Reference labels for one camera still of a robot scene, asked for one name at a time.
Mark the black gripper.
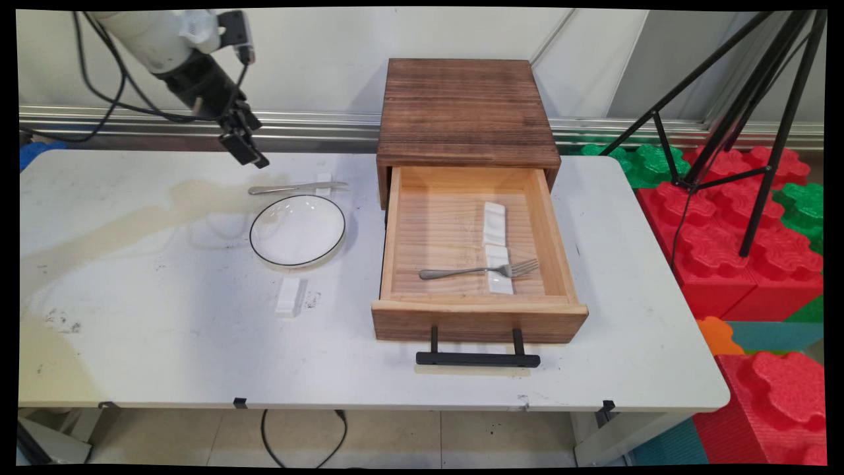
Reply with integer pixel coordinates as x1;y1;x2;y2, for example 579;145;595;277
155;51;270;170

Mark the silver table knife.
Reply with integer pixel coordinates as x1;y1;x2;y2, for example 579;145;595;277
248;181;350;196

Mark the white plate with black rim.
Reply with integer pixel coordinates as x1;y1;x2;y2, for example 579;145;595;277
249;194;347;269

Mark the blue foam piece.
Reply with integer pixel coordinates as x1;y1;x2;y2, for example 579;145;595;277
20;141;68;171

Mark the dark wooden drawer cabinet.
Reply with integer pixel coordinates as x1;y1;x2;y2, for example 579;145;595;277
376;58;562;210

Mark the silver fork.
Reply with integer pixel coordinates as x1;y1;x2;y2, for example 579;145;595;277
419;259;540;281

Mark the light wooden drawer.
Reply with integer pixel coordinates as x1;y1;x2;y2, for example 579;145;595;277
371;165;589;344

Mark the green foam block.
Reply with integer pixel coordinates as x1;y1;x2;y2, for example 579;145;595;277
771;183;825;255
580;143;690;189

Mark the white table leg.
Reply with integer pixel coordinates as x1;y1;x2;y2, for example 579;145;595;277
571;412;693;468

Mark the orange foam piece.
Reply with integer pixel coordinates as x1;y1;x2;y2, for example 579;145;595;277
697;317;746;357

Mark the black tripod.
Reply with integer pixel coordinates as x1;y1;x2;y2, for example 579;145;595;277
599;10;828;258

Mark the metal wall rail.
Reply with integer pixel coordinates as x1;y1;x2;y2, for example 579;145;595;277
18;106;825;152

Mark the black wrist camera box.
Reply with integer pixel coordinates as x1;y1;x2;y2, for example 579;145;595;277
218;10;256;65

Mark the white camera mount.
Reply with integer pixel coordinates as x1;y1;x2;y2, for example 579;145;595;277
178;10;222;55

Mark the black camera cable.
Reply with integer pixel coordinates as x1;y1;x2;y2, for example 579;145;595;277
73;10;255;124

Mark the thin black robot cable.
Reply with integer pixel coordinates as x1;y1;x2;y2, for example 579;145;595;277
20;10;129;144

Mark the black floor cable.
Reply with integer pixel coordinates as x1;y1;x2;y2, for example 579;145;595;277
260;409;348;469

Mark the black drawer handle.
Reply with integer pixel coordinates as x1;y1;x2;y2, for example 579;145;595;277
415;327;541;368

